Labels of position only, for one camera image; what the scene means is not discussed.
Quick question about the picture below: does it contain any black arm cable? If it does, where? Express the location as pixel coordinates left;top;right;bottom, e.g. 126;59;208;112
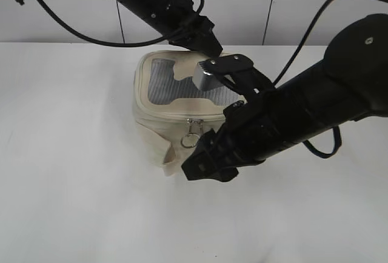
272;0;388;159
5;0;204;47

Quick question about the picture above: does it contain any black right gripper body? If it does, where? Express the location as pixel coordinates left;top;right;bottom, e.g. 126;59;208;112
209;87;321;166

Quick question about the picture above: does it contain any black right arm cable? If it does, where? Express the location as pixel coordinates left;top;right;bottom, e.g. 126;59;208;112
272;0;388;159

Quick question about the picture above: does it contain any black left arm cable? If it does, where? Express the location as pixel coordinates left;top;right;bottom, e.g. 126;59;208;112
5;0;204;47

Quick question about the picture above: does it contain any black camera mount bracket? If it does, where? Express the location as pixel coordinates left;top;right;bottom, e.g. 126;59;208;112
204;54;276;102

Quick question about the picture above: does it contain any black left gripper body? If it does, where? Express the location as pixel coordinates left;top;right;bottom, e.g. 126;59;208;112
102;0;213;45

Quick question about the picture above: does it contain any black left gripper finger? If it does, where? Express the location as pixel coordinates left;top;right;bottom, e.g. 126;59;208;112
169;17;222;56

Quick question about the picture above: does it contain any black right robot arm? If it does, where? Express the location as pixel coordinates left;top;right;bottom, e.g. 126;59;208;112
182;14;387;182

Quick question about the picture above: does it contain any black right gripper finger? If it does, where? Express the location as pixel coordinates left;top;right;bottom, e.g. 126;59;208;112
181;129;264;182

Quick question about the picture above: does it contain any cream bag with mesh top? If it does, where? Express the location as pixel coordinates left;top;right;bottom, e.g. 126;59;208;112
133;50;243;176

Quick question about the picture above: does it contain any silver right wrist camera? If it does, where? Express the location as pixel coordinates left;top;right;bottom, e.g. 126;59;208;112
192;61;224;92

